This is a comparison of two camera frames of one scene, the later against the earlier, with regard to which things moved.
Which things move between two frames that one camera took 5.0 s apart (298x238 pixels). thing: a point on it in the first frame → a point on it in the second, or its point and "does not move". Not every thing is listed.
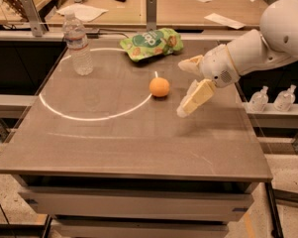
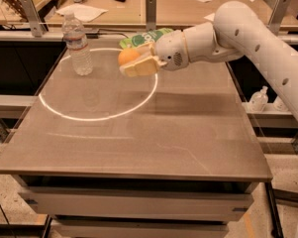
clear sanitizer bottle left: [259, 99] does not move
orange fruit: [159, 86] → [126, 55]
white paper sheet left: [83, 12] does not move
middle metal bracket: [151, 12] does not move
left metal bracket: [33, 14] does not move
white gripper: [217, 66] → [170, 52]
